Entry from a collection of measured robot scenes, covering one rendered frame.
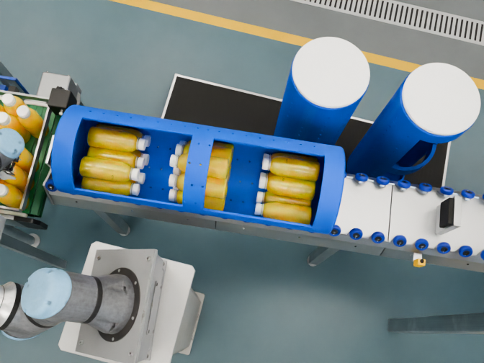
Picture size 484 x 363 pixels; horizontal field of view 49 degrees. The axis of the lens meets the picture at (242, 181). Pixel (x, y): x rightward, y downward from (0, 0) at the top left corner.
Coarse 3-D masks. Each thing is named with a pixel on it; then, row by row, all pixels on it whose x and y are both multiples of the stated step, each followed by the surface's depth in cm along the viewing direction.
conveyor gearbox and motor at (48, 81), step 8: (40, 80) 204; (48, 80) 204; (56, 80) 204; (64, 80) 204; (72, 80) 207; (40, 88) 203; (48, 88) 203; (64, 88) 203; (72, 88) 208; (40, 96) 202; (48, 96) 202; (80, 96) 216; (80, 104) 220
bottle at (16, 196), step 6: (6, 186) 172; (12, 186) 175; (6, 192) 171; (12, 192) 173; (18, 192) 176; (0, 198) 172; (6, 198) 172; (12, 198) 174; (18, 198) 177; (6, 204) 175; (12, 204) 176; (18, 204) 179
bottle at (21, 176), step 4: (16, 168) 175; (20, 168) 177; (12, 172) 173; (16, 172) 174; (20, 172) 176; (24, 172) 180; (16, 176) 174; (20, 176) 176; (24, 176) 179; (4, 180) 175; (8, 180) 174; (12, 180) 174; (16, 180) 175; (20, 180) 177; (24, 180) 180; (12, 184) 177; (16, 184) 178; (20, 184) 179; (24, 184) 181; (32, 184) 187; (20, 188) 182; (24, 188) 183
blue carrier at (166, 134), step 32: (64, 128) 159; (160, 128) 162; (192, 128) 164; (224, 128) 169; (64, 160) 159; (160, 160) 186; (192, 160) 158; (256, 160) 184; (320, 160) 181; (96, 192) 165; (160, 192) 181; (192, 192) 160; (256, 192) 184; (320, 192) 185; (288, 224) 165; (320, 224) 162
